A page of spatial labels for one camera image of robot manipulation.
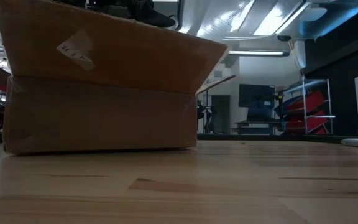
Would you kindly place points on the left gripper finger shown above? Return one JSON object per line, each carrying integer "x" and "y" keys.
{"x": 158, "y": 19}

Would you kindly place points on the taped brown cardboard box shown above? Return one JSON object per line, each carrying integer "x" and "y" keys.
{"x": 98, "y": 118}

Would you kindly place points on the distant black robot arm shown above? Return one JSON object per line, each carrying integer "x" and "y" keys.
{"x": 208, "y": 115}

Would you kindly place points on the long LED light bar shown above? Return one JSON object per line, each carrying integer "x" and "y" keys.
{"x": 256, "y": 53}

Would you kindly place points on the grey door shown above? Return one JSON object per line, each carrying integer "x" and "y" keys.
{"x": 221, "y": 115}

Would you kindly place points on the black monitor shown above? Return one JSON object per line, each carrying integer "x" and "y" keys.
{"x": 256, "y": 96}

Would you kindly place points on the dark desk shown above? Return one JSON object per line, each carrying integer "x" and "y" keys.
{"x": 256, "y": 124}

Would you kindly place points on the metal rack with red bins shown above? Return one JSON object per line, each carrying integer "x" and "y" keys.
{"x": 309, "y": 102}

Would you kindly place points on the distant black station frame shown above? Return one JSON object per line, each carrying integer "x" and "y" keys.
{"x": 207, "y": 96}

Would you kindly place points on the ceiling security camera dome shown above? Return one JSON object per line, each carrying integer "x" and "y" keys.
{"x": 284, "y": 38}

